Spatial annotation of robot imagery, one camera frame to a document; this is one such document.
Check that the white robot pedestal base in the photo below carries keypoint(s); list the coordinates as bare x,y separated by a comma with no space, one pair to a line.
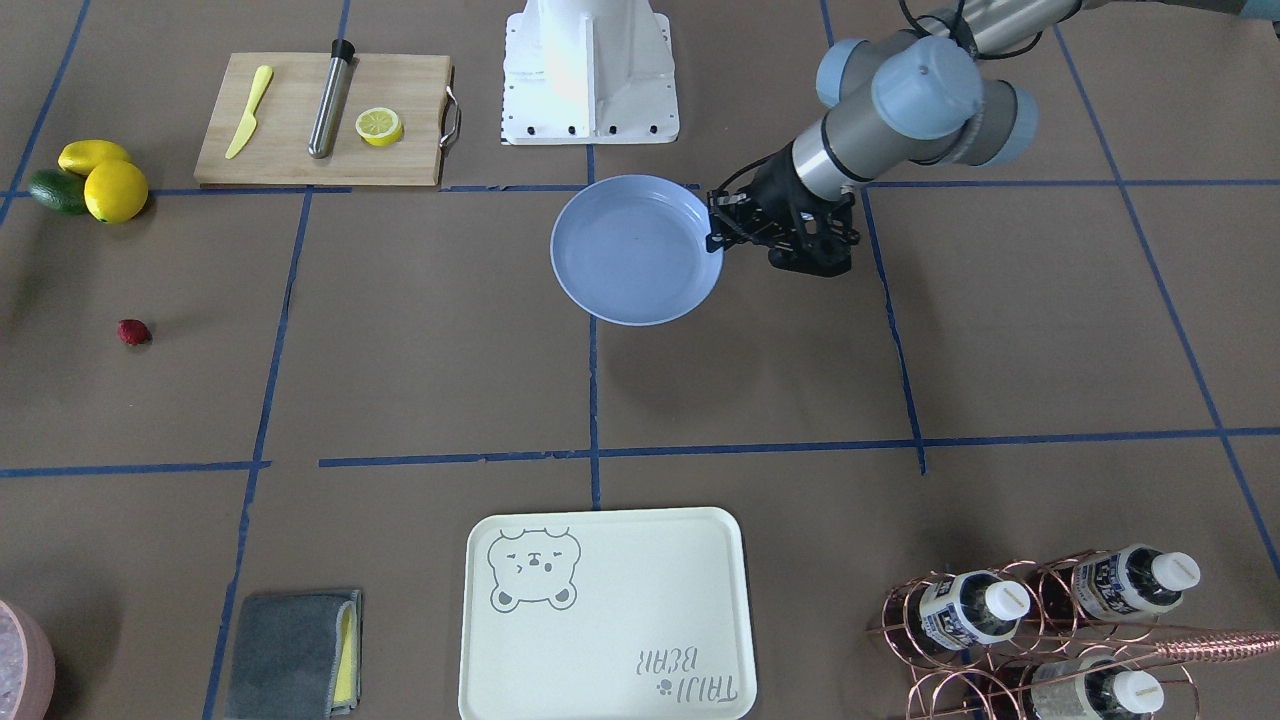
588,73

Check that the small yellow lemon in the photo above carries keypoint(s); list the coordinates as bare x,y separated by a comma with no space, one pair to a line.
81,157

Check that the red strawberry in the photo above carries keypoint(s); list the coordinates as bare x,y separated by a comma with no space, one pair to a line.
133,332

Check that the blue plastic plate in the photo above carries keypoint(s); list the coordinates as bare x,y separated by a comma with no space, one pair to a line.
632,250

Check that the copper wire bottle rack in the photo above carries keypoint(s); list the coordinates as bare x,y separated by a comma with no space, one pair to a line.
994,681

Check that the cream bear serving tray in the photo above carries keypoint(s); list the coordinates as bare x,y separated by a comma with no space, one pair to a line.
624,614

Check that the large yellow lemon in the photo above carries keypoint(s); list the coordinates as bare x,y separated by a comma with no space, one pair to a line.
115,191

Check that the grey folded cloth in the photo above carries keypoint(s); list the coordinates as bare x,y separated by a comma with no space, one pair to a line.
297,656

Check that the yellow plastic knife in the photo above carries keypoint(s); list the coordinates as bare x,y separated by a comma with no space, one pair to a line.
248,121

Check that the green lime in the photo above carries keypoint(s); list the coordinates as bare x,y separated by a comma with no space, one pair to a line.
59,191

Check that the lemon half slice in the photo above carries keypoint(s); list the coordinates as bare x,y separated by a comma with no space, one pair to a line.
379,127

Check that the pink bowl of ice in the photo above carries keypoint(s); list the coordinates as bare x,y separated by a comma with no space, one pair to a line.
27,666

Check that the steel knife handle tube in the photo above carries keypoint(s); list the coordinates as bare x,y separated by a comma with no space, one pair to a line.
324,133

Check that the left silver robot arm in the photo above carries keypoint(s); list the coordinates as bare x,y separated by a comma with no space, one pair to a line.
916,96

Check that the dark tea bottle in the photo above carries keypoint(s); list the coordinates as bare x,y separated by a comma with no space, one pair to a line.
1096,689
1138,582
954,614

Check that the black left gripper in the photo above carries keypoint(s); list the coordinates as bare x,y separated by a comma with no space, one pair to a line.
771,192

